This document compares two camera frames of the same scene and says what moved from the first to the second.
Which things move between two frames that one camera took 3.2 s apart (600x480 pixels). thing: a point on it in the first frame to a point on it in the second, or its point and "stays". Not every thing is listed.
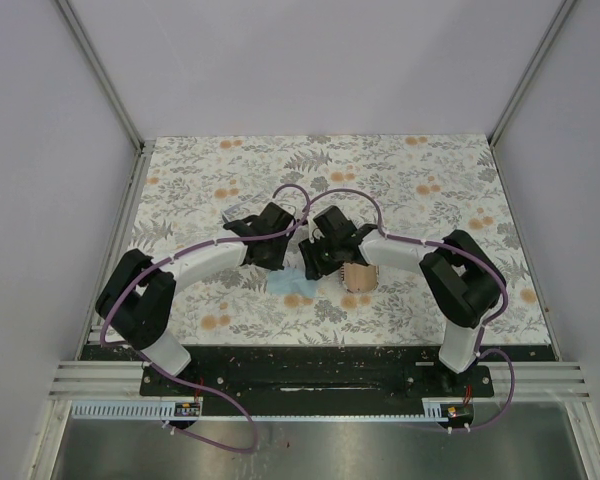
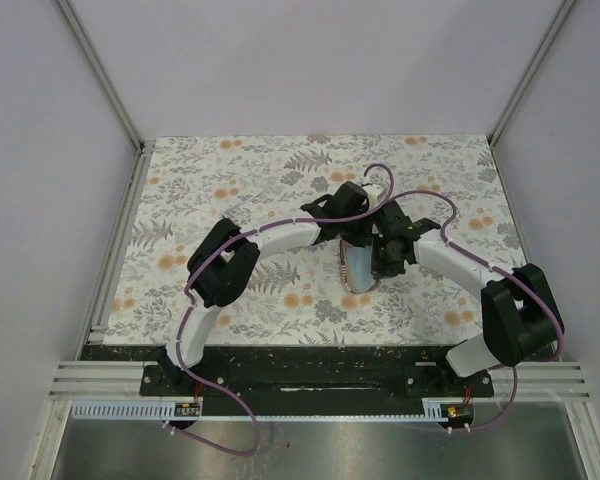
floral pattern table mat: [416, 187] stays
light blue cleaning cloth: [291, 281] to [359, 260]
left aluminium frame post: [87, 47] stays
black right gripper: [314, 268] to [380, 269]
